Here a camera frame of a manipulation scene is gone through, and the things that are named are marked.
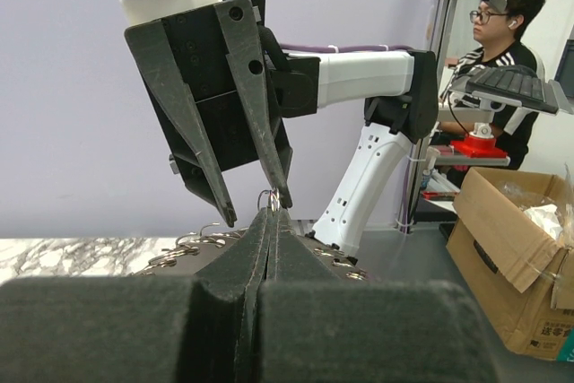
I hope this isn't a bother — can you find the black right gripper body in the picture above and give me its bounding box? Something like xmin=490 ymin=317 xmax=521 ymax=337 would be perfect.
xmin=123 ymin=0 xmax=295 ymax=198

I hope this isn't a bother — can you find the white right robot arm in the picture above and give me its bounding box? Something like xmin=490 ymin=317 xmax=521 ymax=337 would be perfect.
xmin=125 ymin=0 xmax=438 ymax=256

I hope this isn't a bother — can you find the metal disc with key rings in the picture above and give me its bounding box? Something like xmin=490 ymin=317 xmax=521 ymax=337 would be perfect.
xmin=134 ymin=215 xmax=369 ymax=282

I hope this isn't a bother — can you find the black keyboard on tray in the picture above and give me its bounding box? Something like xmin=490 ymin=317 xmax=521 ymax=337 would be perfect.
xmin=450 ymin=65 xmax=573 ymax=115

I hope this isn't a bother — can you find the brown cardboard box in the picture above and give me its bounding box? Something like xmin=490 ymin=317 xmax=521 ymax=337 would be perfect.
xmin=447 ymin=167 xmax=573 ymax=361

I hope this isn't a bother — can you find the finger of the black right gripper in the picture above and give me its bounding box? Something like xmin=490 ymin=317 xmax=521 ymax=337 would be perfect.
xmin=214 ymin=0 xmax=292 ymax=208
xmin=125 ymin=20 xmax=237 ymax=227

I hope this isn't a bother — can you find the red plastic mount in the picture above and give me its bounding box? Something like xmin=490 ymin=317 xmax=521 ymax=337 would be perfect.
xmin=450 ymin=123 xmax=508 ymax=159

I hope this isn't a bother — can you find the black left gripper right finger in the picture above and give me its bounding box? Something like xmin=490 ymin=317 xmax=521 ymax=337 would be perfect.
xmin=257 ymin=210 xmax=498 ymax=382

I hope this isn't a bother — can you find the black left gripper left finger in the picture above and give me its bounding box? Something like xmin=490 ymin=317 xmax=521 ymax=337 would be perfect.
xmin=1 ymin=210 xmax=272 ymax=382

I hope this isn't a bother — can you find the seated person with glasses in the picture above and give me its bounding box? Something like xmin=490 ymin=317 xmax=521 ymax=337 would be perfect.
xmin=452 ymin=0 xmax=546 ymax=170

